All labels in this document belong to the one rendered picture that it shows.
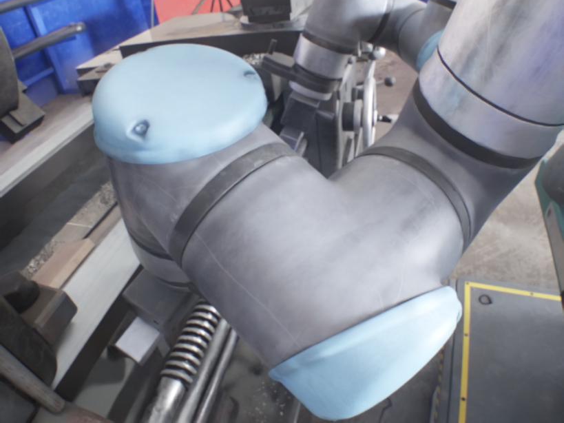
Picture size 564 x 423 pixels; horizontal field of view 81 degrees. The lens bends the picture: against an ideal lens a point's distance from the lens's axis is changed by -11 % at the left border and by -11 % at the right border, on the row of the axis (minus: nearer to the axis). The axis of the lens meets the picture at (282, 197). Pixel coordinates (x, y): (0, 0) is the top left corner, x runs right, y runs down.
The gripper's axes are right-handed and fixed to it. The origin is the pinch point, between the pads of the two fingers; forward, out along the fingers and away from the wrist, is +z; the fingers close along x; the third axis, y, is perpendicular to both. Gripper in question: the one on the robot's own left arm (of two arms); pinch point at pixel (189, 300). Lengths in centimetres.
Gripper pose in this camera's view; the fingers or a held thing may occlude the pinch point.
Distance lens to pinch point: 48.6
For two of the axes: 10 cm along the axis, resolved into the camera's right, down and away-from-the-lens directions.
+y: -8.6, -5.0, 1.5
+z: -1.9, 5.6, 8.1
